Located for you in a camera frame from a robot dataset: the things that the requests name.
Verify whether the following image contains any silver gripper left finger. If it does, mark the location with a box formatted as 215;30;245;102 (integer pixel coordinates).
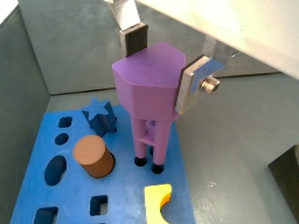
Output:
105;0;148;57

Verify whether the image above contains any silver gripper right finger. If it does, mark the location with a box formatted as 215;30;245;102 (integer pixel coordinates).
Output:
175;36;236;115

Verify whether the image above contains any purple three prong object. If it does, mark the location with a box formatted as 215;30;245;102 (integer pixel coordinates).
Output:
112;42;185;174

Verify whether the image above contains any blue shape sorter board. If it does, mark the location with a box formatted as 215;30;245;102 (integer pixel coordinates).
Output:
9;106;196;224

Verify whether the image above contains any blue star block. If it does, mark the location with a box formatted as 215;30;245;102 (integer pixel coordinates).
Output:
81;98;117;137

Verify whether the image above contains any brown cylinder block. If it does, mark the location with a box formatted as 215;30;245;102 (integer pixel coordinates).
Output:
72;135;116;179

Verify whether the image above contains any yellow notched block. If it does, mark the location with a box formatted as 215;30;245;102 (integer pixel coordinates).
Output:
144;184;172;224

